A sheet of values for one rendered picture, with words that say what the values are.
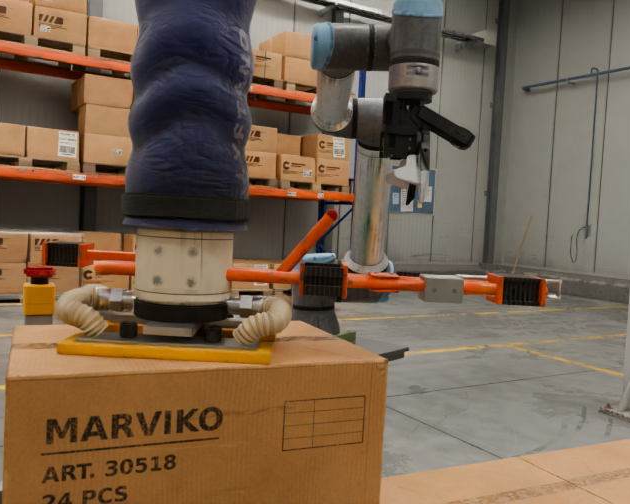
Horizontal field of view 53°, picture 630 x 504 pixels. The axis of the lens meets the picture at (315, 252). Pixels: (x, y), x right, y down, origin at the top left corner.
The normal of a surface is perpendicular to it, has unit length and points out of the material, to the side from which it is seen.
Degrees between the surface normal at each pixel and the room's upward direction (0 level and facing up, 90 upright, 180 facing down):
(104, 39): 91
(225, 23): 78
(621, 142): 90
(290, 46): 91
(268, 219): 90
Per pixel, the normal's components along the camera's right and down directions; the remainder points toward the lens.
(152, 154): -0.41, -0.18
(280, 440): 0.40, 0.07
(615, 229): -0.85, -0.02
